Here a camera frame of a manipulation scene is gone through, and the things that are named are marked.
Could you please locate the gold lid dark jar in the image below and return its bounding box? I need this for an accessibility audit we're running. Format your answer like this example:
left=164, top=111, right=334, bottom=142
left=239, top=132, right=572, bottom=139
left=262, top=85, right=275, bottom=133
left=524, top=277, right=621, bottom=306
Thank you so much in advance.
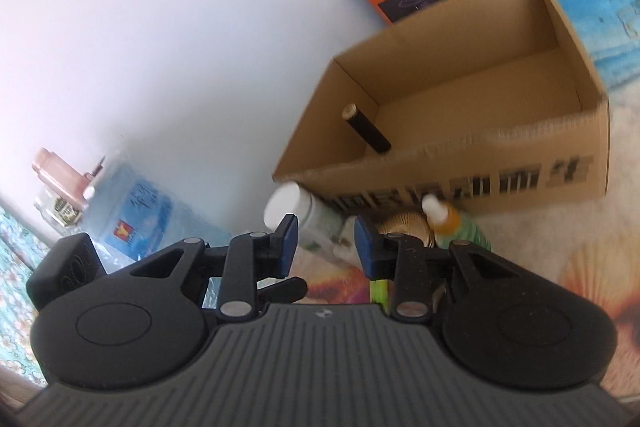
left=376, top=211, right=434, bottom=247

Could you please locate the green lip balm tube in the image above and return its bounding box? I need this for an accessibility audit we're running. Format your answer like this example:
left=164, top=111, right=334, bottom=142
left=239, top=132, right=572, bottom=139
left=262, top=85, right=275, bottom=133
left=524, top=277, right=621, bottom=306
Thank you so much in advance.
left=369, top=280, right=393, bottom=312

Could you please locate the green dropper bottle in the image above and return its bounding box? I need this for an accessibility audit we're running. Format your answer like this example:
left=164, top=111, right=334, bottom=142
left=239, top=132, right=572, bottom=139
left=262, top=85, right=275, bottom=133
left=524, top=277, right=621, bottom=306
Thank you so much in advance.
left=421, top=194, right=491, bottom=251

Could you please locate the white green pill bottle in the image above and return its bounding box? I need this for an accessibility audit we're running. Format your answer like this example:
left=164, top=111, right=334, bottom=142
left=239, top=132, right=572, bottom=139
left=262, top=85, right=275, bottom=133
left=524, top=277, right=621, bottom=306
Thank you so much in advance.
left=262, top=182, right=346, bottom=262

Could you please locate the black gold cylinder tube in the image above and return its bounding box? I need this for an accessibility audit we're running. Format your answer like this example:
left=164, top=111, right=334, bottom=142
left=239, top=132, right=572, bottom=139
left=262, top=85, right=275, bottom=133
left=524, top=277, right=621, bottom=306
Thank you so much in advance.
left=342, top=103, right=392, bottom=155

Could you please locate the white power adapter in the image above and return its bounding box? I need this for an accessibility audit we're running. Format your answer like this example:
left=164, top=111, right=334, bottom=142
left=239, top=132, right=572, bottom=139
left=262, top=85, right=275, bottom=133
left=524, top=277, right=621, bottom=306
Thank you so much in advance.
left=333, top=216, right=361, bottom=269

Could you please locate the blue water jug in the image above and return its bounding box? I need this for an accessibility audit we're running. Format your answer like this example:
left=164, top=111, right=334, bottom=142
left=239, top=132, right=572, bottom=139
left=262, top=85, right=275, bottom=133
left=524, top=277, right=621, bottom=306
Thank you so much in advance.
left=79, top=153, right=231, bottom=273

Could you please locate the large brown cardboard box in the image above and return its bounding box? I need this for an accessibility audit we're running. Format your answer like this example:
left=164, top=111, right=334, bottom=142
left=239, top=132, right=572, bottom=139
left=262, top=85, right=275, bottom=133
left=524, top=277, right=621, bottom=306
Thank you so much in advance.
left=273, top=0, right=610, bottom=213

